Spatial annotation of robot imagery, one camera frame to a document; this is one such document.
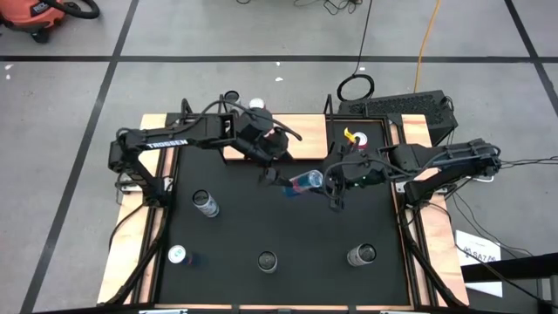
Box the long yellow cord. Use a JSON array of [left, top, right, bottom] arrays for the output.
[[412, 0, 444, 93]]

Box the black cable bundle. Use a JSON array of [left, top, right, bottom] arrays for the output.
[[499, 156, 558, 170]]

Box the black coiled floor cable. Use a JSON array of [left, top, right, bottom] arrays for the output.
[[336, 0, 377, 103]]

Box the Red Bull can green tab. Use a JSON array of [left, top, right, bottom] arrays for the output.
[[167, 244, 208, 268]]

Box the black vacuum hose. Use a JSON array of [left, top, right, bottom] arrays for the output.
[[47, 0, 101, 21]]

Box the white Celsius energy drink can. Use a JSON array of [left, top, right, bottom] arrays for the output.
[[346, 242, 378, 268]]

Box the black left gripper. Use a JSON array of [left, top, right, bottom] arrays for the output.
[[237, 126, 292, 188]]

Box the black perforated computer case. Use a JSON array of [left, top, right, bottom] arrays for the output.
[[337, 89, 459, 147]]

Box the orange shop vacuum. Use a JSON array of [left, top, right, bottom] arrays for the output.
[[0, 0, 66, 44]]

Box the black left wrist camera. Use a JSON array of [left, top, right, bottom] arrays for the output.
[[243, 107, 275, 132]]

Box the blue silver Red Bull can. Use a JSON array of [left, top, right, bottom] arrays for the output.
[[282, 168, 325, 198]]

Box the white paper sign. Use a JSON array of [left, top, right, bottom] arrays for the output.
[[454, 229, 503, 298]]

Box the white Celsius Peach Vibe can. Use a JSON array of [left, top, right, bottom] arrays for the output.
[[191, 188, 221, 219], [223, 89, 242, 110]]

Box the white Celsius Tropical Vibe can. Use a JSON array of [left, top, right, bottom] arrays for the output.
[[256, 250, 279, 275]]

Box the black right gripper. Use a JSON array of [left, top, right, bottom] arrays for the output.
[[323, 150, 391, 214]]

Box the black metal beam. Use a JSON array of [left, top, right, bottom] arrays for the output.
[[460, 251, 558, 284]]

